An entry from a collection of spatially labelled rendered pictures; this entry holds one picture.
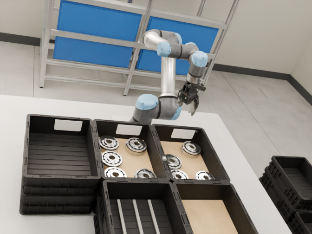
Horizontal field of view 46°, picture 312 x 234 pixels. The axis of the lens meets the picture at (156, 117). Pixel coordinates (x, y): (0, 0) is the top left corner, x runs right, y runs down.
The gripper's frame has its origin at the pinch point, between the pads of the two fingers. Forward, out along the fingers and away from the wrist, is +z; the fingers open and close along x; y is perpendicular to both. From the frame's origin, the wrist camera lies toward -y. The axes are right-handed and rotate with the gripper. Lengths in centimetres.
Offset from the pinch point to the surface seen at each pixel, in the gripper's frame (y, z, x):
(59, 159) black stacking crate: 72, 5, -12
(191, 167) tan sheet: 19.3, 12.1, 24.2
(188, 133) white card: 6.6, 7.1, 9.3
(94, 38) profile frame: -55, 45, -147
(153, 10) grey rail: -101, 17, -125
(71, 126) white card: 58, 1, -24
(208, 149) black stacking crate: 7.9, 6.3, 23.6
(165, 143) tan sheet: 18.6, 12.1, 4.3
